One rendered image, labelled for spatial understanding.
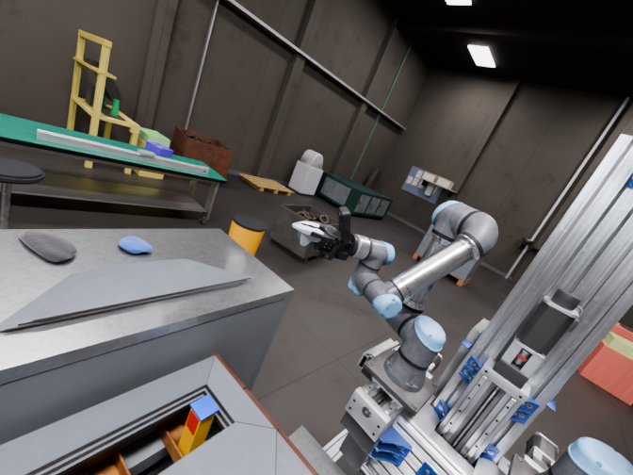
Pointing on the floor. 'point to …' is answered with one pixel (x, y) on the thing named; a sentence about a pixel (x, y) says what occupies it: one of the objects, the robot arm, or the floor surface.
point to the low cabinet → (352, 196)
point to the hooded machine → (307, 173)
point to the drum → (247, 232)
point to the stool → (22, 173)
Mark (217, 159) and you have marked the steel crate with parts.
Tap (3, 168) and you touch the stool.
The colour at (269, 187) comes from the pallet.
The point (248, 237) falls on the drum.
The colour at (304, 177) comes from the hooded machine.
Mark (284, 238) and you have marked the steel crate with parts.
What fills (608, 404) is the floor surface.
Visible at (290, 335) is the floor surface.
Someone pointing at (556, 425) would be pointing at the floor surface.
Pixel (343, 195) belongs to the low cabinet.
